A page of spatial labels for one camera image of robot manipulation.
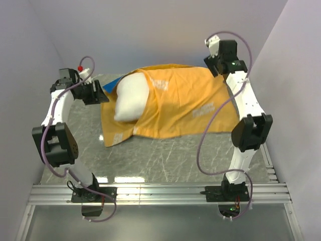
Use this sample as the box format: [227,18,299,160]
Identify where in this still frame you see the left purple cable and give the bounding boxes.
[40,55,118,223]

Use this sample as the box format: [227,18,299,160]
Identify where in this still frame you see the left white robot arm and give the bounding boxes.
[32,67,109,202]

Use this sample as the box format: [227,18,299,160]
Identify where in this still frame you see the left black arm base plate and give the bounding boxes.
[71,186,117,203]

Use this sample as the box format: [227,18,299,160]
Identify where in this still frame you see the purple cable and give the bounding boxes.
[40,55,118,223]
[196,31,253,220]

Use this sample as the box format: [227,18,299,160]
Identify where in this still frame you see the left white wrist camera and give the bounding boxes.
[76,65,93,85]

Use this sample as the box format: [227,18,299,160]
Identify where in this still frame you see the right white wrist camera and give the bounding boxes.
[205,35,220,57]

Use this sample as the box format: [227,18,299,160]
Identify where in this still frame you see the right side aluminium rail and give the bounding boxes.
[260,144,279,183]

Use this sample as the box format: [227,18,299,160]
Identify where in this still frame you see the yellow pillowcase with blue lining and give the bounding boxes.
[101,64,239,147]

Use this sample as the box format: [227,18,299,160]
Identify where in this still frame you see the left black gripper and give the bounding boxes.
[76,79,110,105]

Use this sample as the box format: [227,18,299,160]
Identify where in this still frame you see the black box under rail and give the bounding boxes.
[81,205,103,217]

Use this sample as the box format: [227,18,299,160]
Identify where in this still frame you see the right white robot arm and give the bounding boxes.
[204,35,273,201]

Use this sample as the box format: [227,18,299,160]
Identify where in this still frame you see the aluminium mounting rail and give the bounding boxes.
[17,183,296,240]

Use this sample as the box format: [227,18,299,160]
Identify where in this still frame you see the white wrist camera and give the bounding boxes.
[205,35,220,57]
[76,65,93,85]

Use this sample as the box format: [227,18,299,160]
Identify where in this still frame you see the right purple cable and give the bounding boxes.
[196,31,253,220]

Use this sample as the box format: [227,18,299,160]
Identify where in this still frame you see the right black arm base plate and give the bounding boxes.
[200,182,250,202]

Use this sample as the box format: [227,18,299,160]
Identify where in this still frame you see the white pillow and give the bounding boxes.
[114,72,149,122]

